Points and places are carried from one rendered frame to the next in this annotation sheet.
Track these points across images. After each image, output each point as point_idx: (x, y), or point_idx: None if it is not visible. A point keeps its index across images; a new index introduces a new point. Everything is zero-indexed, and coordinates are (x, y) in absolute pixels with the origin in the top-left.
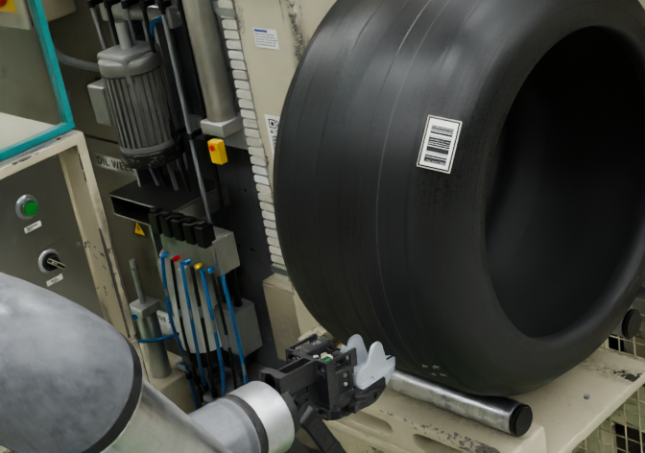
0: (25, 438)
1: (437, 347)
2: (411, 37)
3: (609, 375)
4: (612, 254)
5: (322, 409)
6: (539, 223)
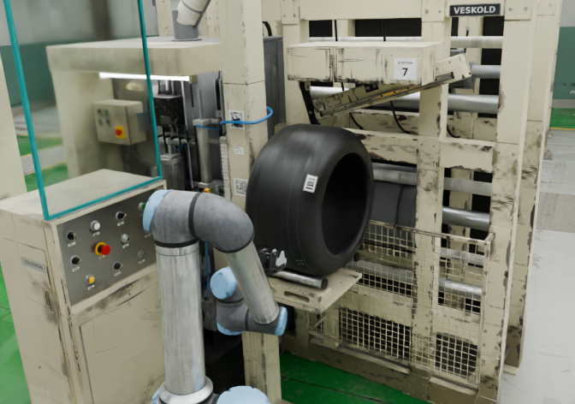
0: (227, 240)
1: (303, 252)
2: (300, 150)
3: (347, 276)
4: (350, 234)
5: (266, 270)
6: (324, 223)
